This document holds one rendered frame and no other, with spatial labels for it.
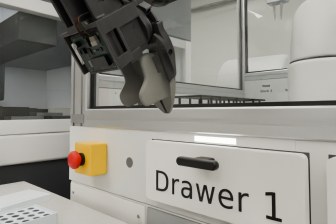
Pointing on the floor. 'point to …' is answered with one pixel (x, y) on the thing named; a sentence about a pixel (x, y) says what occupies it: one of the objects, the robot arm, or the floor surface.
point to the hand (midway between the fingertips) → (167, 101)
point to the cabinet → (125, 207)
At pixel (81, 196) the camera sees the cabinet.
